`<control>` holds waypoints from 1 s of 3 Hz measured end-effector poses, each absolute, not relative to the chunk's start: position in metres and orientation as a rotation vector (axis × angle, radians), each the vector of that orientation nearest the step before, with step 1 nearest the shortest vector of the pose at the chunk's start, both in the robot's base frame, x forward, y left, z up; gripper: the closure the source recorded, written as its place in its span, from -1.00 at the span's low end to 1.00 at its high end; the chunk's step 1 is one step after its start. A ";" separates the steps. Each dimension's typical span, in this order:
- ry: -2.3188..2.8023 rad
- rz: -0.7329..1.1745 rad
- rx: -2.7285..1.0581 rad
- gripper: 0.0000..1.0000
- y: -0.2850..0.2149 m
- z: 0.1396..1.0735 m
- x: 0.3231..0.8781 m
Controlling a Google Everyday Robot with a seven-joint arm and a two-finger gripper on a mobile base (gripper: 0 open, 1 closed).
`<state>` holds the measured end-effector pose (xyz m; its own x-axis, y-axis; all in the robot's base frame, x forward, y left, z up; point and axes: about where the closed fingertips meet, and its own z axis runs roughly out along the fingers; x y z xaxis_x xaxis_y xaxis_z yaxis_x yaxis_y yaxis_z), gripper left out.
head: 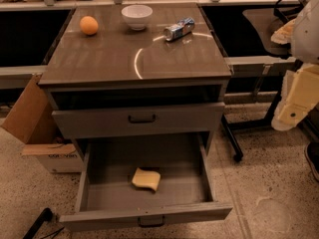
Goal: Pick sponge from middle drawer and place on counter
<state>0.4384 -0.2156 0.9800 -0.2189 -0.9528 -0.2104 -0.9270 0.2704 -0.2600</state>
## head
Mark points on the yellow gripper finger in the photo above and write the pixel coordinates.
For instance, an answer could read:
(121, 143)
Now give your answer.
(283, 35)
(299, 96)

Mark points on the yellow sponge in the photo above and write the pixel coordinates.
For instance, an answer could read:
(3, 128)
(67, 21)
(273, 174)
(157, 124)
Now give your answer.
(146, 179)

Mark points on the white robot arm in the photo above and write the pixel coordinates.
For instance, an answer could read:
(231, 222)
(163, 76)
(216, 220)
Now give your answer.
(305, 38)

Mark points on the closed grey top drawer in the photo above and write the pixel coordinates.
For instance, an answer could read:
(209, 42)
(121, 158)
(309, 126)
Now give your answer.
(138, 121)

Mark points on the grey drawer cabinet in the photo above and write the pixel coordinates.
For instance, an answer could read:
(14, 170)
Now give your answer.
(122, 68)

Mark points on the open grey middle drawer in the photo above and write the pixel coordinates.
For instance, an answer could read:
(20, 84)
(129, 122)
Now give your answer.
(107, 199)

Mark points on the black headset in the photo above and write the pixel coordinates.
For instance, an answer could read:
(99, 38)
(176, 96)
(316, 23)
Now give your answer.
(285, 14)

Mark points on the black side table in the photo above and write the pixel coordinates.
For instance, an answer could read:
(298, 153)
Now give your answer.
(265, 31)

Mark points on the black shoe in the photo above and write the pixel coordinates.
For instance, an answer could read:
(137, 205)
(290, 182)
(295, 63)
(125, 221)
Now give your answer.
(312, 156)

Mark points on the crushed blue soda can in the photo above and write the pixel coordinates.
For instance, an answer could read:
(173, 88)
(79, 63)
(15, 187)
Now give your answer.
(179, 29)

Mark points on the white bowl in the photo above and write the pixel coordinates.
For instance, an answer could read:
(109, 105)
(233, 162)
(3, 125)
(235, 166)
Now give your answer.
(137, 16)

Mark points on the orange fruit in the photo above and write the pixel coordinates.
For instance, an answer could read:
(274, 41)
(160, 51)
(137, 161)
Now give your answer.
(89, 25)

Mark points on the white cardboard box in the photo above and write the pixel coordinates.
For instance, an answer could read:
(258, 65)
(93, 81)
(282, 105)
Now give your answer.
(56, 157)

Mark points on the brown cardboard box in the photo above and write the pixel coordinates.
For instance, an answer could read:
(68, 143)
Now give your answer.
(30, 120)

